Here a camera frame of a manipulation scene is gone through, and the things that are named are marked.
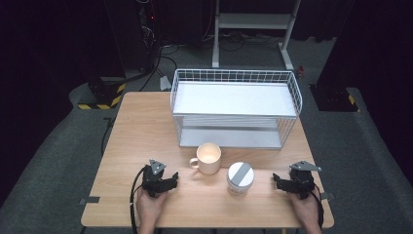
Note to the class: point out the white metal stand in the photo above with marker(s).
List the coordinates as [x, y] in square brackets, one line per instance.
[253, 21]

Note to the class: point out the cream ceramic mug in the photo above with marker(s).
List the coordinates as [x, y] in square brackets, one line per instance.
[209, 159]

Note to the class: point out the black base with yellow mark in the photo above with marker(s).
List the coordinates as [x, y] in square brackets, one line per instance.
[334, 99]

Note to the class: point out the small grey floor box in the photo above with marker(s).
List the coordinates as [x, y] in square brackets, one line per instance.
[165, 83]

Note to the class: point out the black stand with hazard-striped base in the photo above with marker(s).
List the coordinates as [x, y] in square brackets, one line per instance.
[104, 94]

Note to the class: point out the person's right hand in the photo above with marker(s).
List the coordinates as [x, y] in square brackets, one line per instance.
[303, 209]

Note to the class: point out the grey tape strip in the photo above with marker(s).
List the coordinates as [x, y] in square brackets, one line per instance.
[327, 196]
[90, 200]

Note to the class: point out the small red object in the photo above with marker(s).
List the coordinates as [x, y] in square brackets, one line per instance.
[301, 70]

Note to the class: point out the person's left hand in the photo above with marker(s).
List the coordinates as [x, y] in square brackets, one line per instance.
[150, 208]

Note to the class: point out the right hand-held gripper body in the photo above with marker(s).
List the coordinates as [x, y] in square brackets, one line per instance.
[302, 182]

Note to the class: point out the silver lidded jar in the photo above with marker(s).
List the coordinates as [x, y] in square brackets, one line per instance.
[240, 178]

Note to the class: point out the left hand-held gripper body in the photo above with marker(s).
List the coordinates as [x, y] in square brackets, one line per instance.
[152, 182]

